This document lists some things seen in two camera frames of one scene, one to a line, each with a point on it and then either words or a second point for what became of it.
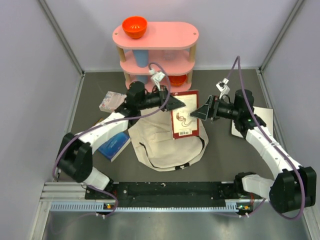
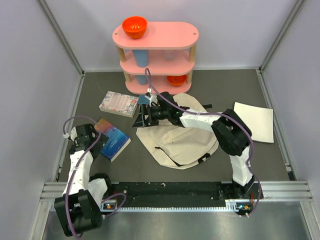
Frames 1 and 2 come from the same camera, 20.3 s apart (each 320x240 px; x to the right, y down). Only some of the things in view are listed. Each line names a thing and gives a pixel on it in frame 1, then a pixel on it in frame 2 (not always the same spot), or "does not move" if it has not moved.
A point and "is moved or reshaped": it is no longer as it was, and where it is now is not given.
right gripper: x=206 y=111 → x=141 y=121
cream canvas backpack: x=153 y=137 is moved or reshaped
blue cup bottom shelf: x=143 y=78 does not move
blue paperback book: x=113 y=148 does not move
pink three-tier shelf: x=171 y=47 does not move
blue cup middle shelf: x=141 y=57 does not move
